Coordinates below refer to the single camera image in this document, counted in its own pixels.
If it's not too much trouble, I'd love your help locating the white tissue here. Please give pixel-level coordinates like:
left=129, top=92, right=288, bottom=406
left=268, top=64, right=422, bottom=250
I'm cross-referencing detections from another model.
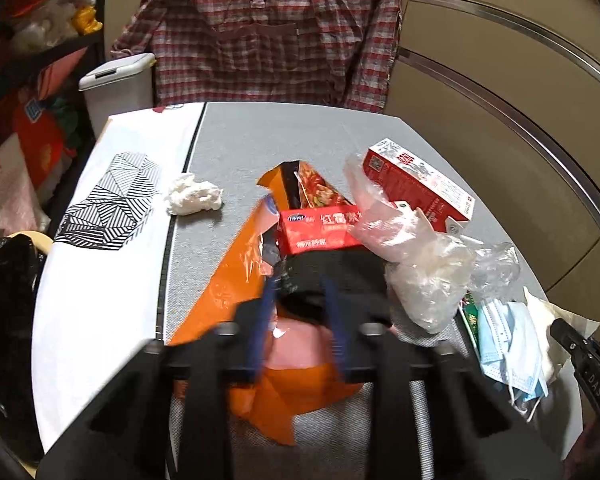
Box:
left=166, top=172, right=223, bottom=217

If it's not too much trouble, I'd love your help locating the white paper sheet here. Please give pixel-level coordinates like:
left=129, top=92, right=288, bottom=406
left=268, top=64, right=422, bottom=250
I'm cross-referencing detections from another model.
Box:
left=524, top=287, right=600, bottom=458

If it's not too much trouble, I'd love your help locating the orange red plastic bag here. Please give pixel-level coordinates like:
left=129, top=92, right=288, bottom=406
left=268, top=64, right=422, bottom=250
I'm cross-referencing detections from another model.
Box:
left=12, top=98, right=76, bottom=191

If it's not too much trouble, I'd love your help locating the white lidded trash bin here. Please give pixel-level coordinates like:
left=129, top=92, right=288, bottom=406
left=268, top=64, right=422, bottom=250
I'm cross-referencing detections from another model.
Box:
left=79, top=53, right=156, bottom=139

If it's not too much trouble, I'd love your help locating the red drink carton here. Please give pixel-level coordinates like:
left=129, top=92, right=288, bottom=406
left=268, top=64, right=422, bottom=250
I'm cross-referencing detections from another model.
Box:
left=276, top=205, right=361, bottom=257

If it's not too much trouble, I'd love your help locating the black metal shelf rack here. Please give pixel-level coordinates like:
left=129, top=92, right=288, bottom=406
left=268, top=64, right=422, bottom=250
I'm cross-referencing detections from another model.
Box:
left=0, top=0, right=105, bottom=208

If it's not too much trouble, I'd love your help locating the clear plastic bag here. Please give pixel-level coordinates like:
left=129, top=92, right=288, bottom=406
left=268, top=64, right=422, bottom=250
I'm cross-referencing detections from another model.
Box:
left=343, top=155, right=521, bottom=334

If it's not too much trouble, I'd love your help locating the beige cabinet with metal trim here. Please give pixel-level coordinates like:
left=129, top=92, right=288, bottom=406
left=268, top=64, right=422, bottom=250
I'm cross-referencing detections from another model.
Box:
left=386, top=0, right=600, bottom=322

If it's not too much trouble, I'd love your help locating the black bag lined basin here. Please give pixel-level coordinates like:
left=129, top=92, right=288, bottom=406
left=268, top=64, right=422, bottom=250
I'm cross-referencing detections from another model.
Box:
left=0, top=234, right=43, bottom=463

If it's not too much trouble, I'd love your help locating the blue face mask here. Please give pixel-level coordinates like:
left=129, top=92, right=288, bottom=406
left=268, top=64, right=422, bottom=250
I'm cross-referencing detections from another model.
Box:
left=478, top=299, right=548, bottom=422

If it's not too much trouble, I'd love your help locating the red plaid shirt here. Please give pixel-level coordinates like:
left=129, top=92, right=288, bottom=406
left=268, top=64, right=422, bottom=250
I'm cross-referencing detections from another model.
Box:
left=111, top=0, right=402, bottom=113

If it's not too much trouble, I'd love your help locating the pink white rice bag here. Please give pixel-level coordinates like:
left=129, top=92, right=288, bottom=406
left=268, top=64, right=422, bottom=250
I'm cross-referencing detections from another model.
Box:
left=0, top=133, right=50, bottom=237

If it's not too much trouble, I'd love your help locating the orange plastic snack wrapper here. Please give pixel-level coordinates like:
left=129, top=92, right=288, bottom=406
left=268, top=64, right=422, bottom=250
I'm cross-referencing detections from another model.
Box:
left=170, top=162, right=361, bottom=446

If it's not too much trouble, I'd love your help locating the yellow toy on shelf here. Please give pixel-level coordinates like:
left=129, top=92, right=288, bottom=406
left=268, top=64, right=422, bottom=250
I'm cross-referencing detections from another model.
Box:
left=72, top=6, right=104, bottom=36

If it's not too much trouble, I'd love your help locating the red white milk carton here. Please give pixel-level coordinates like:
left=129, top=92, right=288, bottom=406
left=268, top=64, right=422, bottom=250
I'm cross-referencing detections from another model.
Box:
left=363, top=138, right=476, bottom=234

